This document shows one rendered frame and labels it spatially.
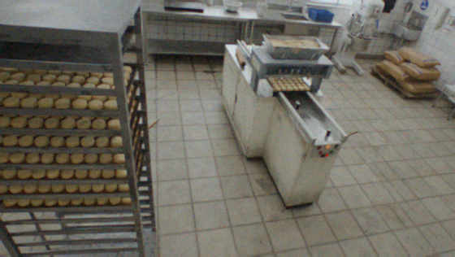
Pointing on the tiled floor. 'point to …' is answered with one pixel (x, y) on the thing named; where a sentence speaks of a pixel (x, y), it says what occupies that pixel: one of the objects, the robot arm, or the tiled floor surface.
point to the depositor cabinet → (249, 104)
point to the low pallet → (401, 87)
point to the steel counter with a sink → (287, 19)
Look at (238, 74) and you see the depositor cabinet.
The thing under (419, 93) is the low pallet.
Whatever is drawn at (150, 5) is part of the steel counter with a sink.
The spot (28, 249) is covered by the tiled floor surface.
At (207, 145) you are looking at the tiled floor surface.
